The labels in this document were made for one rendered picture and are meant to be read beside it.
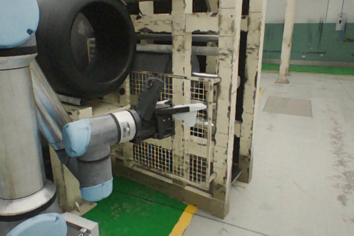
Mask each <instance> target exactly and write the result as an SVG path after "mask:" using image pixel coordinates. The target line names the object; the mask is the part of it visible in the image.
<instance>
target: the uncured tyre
mask: <svg viewBox="0 0 354 236"><path fill-rule="evenodd" d="M36 2H37V5H38V10H39V20H38V26H37V29H36V32H35V36H36V45H37V56H36V57H35V59H36V61H37V63H38V65H39V66H40V68H41V69H42V71H43V73H44V75H45V76H46V78H47V79H48V81H49V83H50V84H51V86H52V88H53V89H54V90H55V91H57V92H60V93H65V94H68V95H72V96H78V97H83V98H89V99H91V98H97V97H103V96H106V95H109V94H110V93H112V92H113V91H115V90H117V89H118V88H119V86H120V85H122V84H123V82H124V81H125V79H126V78H127V77H128V75H129V73H130V71H131V69H132V66H133V63H134V61H135V56H136V32H135V27H134V25H133V22H132V19H131V17H130V15H129V13H128V11H127V10H126V7H125V6H124V4H123V3H122V1H121V0H36ZM79 12H81V13H83V14H84V16H85V17H86V18H87V19H88V21H89V23H90V25H91V27H92V29H93V33H94V35H95V53H94V55H93V58H92V60H91V63H90V64H89V66H88V67H87V68H86V69H85V70H84V71H83V72H81V71H80V70H79V69H78V67H77V65H76V63H75V60H74V59H73V56H72V51H71V30H72V26H73V23H74V22H75V19H76V17H77V16H78V14H79Z"/></svg>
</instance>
